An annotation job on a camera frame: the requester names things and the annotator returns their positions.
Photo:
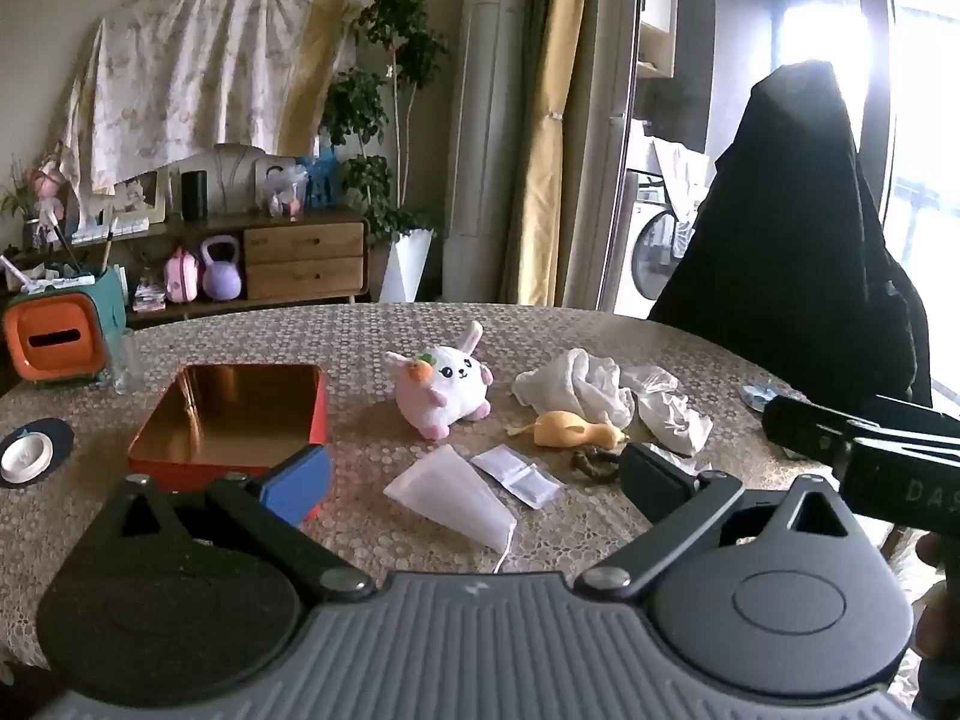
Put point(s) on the white sachet packet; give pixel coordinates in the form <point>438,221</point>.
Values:
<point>499,461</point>
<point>536,487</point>

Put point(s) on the grey curtain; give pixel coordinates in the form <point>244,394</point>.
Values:
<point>607,127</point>

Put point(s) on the floral sheet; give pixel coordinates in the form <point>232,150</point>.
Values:
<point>195,75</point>

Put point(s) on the yellow curtain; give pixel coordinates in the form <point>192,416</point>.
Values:
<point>551,127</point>

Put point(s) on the clear plastic bag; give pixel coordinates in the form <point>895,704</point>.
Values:
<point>675,416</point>

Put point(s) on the clear bag of trinkets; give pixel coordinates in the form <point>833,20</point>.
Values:
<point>283,187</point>

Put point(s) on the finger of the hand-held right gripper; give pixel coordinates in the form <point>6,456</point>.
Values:
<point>810,427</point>

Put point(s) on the white washing machine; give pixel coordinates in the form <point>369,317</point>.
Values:
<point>652,255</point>

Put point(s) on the white planter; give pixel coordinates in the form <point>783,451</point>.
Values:
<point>409,266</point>

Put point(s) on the hanging white garment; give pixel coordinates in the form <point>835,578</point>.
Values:
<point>682,172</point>

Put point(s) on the orange teal tissue box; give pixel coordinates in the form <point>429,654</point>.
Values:
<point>56,341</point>

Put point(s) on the purple kettlebell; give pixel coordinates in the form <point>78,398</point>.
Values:
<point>221,274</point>

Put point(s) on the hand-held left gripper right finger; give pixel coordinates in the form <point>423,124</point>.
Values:
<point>652,480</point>

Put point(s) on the pink white plush bunny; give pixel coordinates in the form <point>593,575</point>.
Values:
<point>450,382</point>

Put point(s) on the pink toy case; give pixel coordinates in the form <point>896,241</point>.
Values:
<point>182,277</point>

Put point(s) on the pink doll figure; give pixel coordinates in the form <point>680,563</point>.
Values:
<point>49,195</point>

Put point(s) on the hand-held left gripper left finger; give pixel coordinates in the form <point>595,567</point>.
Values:
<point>296,484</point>

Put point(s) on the blue ornament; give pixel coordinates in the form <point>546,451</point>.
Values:
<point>319,180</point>

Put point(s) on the person's right hand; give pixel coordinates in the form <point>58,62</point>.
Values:
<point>941,615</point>

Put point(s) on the clear drinking glass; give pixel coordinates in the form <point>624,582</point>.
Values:
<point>129,364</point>

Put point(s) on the black coat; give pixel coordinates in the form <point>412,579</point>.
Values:
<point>795,240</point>

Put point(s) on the silvery foil wrapper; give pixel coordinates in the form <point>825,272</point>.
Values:
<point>757,396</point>

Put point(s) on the wooden wall cabinet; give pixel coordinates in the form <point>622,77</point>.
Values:
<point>656,7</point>

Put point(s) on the small brown fuzzy item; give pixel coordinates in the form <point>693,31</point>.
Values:
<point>592,459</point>

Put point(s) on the red tin box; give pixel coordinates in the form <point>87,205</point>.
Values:
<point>225,405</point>

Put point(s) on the white bristle makeup brush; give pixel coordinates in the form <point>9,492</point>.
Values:
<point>64,244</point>

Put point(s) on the small white dish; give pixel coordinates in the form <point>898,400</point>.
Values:
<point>22,456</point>

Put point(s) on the wooden sideboard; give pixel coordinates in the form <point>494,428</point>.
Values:
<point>300,259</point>

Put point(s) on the white tube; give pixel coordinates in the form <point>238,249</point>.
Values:
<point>37,283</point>

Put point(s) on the small stack of books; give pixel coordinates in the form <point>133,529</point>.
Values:
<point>150,296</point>

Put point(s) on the green potted plant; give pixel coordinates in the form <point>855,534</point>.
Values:
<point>375,105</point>

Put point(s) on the white cloth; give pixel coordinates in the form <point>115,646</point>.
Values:
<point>585,386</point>

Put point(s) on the tall white air conditioner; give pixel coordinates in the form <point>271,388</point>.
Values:
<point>484,127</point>

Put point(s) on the white photo frame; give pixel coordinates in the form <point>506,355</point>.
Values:
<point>142,195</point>

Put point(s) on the black cylinder speaker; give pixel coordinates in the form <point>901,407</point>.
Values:
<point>193,195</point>

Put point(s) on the white keyboard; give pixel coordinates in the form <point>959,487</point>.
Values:
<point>112,229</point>

